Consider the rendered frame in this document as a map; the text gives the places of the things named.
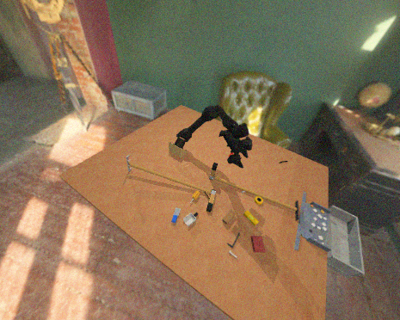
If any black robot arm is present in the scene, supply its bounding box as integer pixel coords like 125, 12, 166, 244
173, 105, 253, 152

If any yellow ring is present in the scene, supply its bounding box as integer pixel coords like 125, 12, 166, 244
255, 196, 263, 205

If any white open tray with black handle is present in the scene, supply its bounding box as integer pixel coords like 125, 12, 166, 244
183, 213, 198, 227

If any red rectangular block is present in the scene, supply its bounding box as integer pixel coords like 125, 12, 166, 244
250, 236, 266, 253

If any yellow spirit level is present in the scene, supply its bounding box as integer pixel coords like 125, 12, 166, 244
244, 211, 258, 226

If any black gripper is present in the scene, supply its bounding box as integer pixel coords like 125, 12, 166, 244
227, 138, 248, 168

